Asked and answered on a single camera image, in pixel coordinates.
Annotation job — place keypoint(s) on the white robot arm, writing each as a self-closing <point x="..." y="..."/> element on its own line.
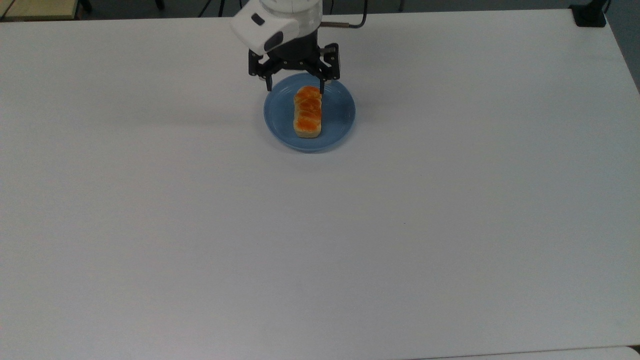
<point x="275" y="22"/>

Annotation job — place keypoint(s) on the wooden desk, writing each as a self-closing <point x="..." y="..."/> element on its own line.
<point x="37" y="9"/>

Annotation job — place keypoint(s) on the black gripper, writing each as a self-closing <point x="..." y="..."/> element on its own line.
<point x="295" y="55"/>

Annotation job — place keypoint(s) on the orange glazed bread roll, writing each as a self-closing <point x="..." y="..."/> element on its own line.
<point x="307" y="111"/>

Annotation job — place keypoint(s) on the black clamp camera stand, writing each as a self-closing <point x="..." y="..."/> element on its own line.
<point x="590" y="14"/>

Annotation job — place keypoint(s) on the blue round plate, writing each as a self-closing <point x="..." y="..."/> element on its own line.
<point x="340" y="117"/>

